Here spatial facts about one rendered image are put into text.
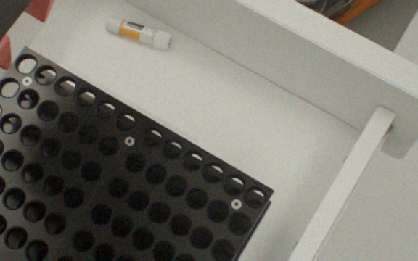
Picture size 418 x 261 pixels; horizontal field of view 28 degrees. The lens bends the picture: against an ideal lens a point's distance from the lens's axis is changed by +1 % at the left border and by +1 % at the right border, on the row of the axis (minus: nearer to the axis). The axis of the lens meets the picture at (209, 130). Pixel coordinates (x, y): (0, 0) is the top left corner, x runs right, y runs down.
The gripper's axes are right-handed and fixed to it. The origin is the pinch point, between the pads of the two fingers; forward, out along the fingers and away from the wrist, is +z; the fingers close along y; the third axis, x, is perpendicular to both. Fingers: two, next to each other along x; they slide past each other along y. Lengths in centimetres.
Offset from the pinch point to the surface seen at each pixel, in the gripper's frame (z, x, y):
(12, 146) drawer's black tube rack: 6.0, -1.3, -4.5
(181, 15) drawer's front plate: 9.7, -3.6, 9.3
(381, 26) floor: 96, -4, 60
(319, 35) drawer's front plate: 3.6, -13.4, 10.0
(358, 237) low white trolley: 20.8, -20.8, 5.3
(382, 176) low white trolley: 20.7, -20.0, 10.3
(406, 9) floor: 96, -6, 65
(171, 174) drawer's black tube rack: 6.4, -10.1, -0.9
